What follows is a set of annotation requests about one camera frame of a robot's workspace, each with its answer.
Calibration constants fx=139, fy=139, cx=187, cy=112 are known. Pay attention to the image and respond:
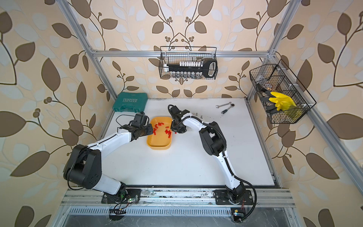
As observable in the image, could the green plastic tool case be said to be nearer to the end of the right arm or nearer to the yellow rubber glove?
the end of the right arm

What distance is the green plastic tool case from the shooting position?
111 centimetres

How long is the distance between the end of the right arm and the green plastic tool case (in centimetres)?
36

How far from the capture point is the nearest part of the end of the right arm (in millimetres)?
771

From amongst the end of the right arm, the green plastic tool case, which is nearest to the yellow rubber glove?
the end of the right arm
